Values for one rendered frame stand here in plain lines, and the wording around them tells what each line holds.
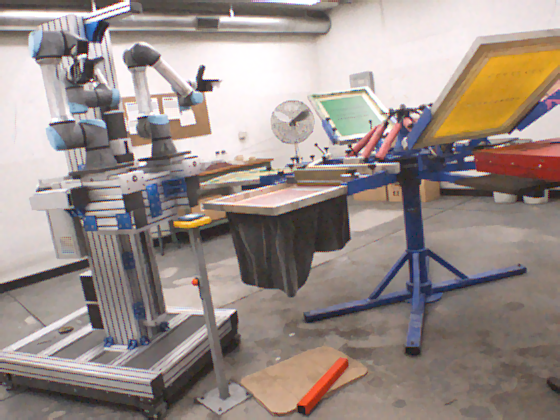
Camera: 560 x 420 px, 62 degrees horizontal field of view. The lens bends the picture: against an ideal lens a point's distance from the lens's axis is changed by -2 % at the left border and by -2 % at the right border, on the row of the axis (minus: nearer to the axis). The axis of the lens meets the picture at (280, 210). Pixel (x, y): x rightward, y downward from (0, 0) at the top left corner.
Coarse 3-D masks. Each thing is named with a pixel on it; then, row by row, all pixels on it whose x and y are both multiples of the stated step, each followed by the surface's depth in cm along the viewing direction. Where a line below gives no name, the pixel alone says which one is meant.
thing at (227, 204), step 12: (252, 192) 264; (264, 192) 269; (324, 192) 223; (336, 192) 229; (204, 204) 246; (216, 204) 237; (228, 204) 229; (240, 204) 223; (252, 204) 218; (264, 204) 212; (276, 204) 208; (288, 204) 209; (300, 204) 213
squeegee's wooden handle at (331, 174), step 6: (330, 168) 256; (336, 168) 252; (342, 168) 248; (348, 168) 247; (294, 174) 276; (300, 174) 272; (306, 174) 268; (312, 174) 265; (318, 174) 261; (324, 174) 258; (330, 174) 254; (336, 174) 251; (300, 180) 274; (306, 180) 269; (312, 180) 266; (318, 180) 262; (324, 180) 259; (330, 180) 256; (336, 180) 252; (342, 180) 249
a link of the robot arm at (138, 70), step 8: (128, 48) 267; (128, 56) 266; (128, 64) 268; (136, 64) 267; (144, 64) 270; (136, 72) 269; (144, 72) 272; (136, 80) 270; (144, 80) 272; (136, 88) 271; (144, 88) 272; (136, 96) 273; (144, 96) 272; (144, 104) 273; (144, 112) 273; (152, 112) 276; (144, 120) 273; (136, 128) 279; (144, 128) 271; (144, 136) 277
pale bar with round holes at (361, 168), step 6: (306, 168) 301; (312, 168) 297; (318, 168) 292; (324, 168) 289; (354, 168) 272; (360, 168) 268; (366, 168) 264; (378, 168) 258; (384, 168) 258; (390, 168) 252; (396, 168) 251
